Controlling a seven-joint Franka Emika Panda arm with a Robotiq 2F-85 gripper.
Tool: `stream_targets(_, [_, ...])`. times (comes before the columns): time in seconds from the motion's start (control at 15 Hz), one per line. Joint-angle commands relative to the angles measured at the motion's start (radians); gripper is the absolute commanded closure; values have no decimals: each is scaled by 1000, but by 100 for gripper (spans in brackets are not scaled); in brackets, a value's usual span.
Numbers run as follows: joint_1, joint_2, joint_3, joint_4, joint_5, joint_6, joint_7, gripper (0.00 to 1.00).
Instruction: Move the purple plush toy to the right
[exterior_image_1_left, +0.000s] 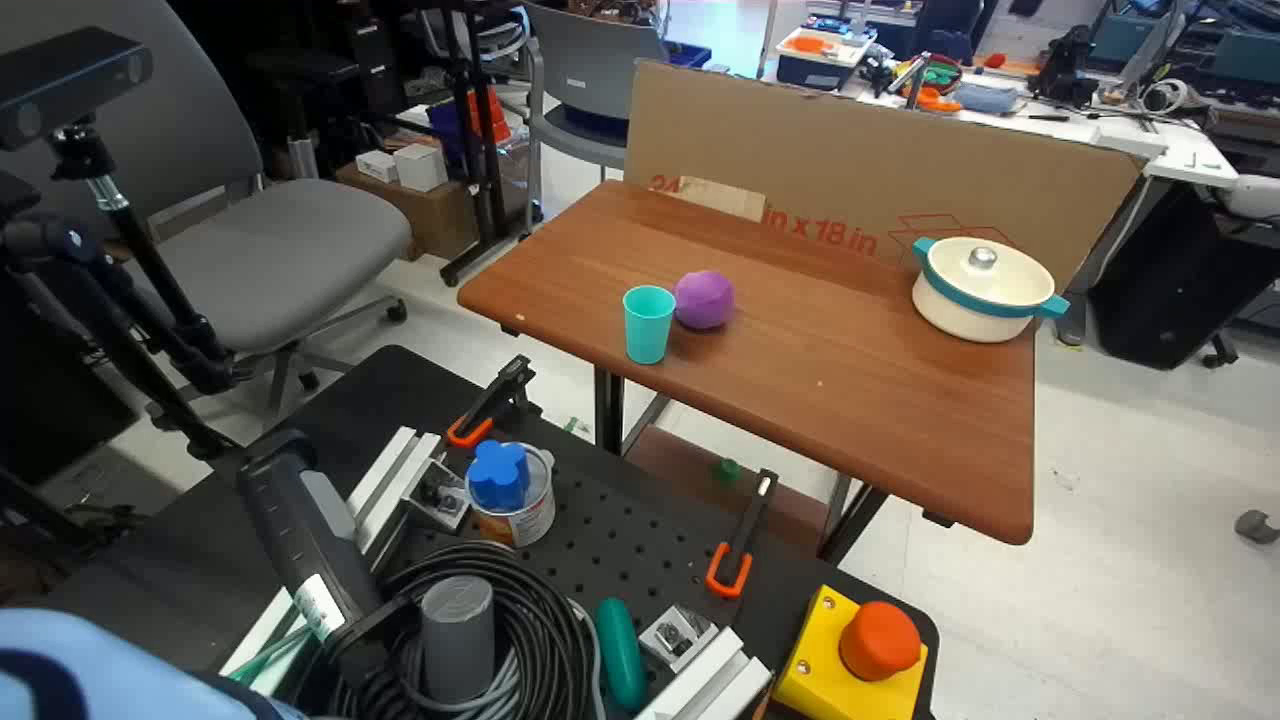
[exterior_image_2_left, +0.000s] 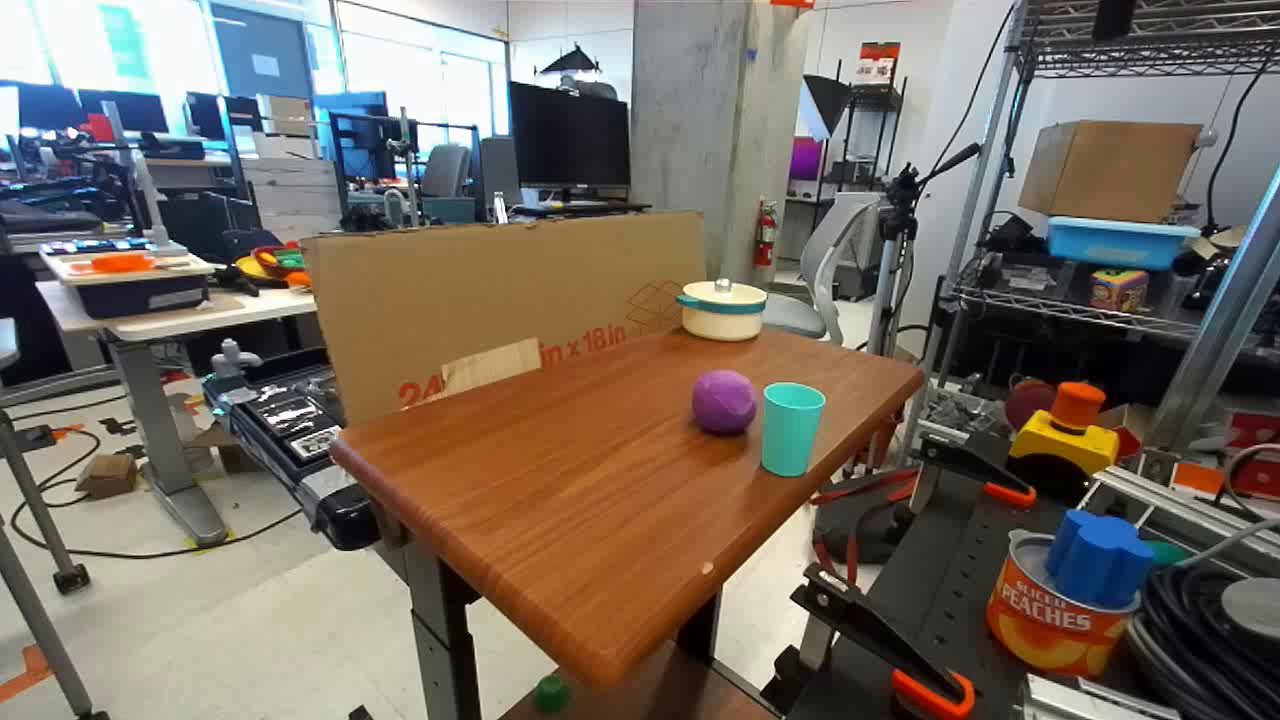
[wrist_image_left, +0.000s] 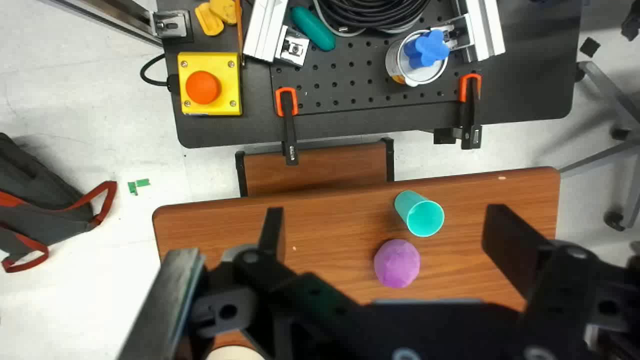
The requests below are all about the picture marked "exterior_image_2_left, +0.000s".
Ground colourful toy pile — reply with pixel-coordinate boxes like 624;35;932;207
230;238;314;294

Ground brown cardboard panel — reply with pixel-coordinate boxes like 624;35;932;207
305;207;712;433

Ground teal plastic cup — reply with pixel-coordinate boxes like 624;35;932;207
755;379;832;481

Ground red fire extinguisher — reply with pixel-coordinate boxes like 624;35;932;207
749;196;779;274

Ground grey mesh office chair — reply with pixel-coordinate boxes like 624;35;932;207
763;186;890;343

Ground black computer monitor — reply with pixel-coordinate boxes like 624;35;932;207
504;80;634;203

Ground small green ball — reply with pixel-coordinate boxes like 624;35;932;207
530;671;576;717

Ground black metal machine base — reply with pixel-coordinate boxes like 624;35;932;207
211;363;382;552

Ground black perforated breadboard table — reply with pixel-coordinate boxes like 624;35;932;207
763;437;1162;720

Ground maroon ball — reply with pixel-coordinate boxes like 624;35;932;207
999;377;1055;433

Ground white figurine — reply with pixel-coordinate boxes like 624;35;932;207
208;335;269;393

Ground metal shelf rack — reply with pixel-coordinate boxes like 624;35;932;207
932;0;1280;402

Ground yellow emergency stop box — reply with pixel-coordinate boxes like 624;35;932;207
1009;408;1124;481

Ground orange stop button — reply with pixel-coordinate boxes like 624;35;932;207
1048;379;1113;433

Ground colourful cube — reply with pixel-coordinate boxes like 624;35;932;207
1089;268;1153;316

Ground white desk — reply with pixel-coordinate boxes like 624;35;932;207
31;274;321;549

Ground peaches tin can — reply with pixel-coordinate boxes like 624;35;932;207
982;527;1145;680

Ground blue plastic bin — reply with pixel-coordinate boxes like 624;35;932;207
1042;210;1201;274

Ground large cardboard box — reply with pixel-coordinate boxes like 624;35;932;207
1014;119;1204;228

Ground tray with orange disc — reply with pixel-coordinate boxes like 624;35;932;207
34;236;217;319

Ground small cardboard box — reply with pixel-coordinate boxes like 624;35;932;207
74;453;140;501

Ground grey tripod legs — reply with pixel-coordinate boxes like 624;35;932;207
0;413;102;720

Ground grey cylinder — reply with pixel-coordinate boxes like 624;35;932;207
1217;572;1280;644

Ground black camera on stand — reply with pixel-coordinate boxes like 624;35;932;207
870;140;989;354

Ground black clamp orange handle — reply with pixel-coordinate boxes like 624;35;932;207
917;437;1039;512
783;563;982;720

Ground aluminium rail pieces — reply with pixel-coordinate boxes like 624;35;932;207
1077;465;1280;545

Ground aluminium extrusion post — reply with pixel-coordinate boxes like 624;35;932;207
1153;173;1280;454

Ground black cable coil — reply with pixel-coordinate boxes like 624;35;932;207
1124;563;1280;720

